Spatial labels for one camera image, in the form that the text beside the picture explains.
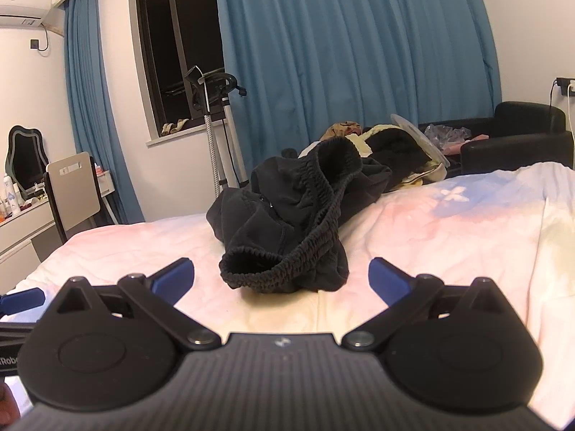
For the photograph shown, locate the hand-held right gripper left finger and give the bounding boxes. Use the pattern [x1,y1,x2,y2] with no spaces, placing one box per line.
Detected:
[55,258,222,353]

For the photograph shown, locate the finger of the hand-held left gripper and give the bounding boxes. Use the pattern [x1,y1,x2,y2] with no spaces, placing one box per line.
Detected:
[0,287,46,317]

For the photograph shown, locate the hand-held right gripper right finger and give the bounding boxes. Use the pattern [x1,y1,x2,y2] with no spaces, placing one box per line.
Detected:
[341,257,510,351]

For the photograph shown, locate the black pants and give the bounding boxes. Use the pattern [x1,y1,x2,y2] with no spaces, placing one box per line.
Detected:
[206,137,394,295]

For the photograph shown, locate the person's left hand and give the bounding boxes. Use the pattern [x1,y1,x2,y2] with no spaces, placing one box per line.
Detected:
[0,383,21,419]

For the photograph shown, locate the white desk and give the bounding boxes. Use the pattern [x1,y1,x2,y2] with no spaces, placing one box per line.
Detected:
[0,170,111,280]

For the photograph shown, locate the pastel printed bed blanket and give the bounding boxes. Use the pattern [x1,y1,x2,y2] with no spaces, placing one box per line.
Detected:
[0,161,575,431]

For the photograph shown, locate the white spray bottle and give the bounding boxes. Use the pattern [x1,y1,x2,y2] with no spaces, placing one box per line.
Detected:
[2,175,21,216]

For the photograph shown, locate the beige chair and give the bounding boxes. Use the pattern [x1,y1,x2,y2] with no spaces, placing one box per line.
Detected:
[42,151,111,246]

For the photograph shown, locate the black garment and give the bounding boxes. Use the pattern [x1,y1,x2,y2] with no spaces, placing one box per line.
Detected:
[366,128,443,189]

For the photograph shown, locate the pale yellow garment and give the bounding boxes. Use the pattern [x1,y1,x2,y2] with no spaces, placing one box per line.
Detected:
[348,123,406,156]

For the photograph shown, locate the black framed vanity mirror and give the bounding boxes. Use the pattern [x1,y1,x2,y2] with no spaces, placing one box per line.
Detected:
[4,125,50,195]

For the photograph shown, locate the clear plastic lid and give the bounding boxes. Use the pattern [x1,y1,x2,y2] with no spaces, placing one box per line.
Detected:
[389,113,451,170]

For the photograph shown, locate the pink cloth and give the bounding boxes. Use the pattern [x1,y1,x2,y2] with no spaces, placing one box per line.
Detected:
[442,133,490,154]

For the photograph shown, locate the beige cloth on sill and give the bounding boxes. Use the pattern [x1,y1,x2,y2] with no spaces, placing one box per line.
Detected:
[160,118,190,136]

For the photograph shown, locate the brown patterned garment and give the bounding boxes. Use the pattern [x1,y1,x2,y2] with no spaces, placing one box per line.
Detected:
[322,121,365,141]

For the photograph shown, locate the clear plastic bag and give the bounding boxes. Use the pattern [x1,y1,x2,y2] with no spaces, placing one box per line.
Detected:
[424,123,472,147]

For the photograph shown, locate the garment steamer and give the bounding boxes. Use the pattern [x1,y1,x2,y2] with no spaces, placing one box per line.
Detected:
[183,65,250,199]

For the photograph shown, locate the narrow blue curtain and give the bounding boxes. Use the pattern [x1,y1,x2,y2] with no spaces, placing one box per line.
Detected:
[63,0,147,225]

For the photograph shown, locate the black sofa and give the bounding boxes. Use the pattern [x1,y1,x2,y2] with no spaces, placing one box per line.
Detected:
[418,101,575,176]

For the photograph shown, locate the wide blue curtain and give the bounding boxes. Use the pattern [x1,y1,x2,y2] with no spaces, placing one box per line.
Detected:
[212,0,502,181]

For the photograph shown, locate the dark window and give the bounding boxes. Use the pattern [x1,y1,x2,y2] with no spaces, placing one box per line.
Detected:
[128,0,226,139]

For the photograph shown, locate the white air conditioner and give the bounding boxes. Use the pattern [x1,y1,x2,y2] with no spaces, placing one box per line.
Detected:
[0,6,51,28]

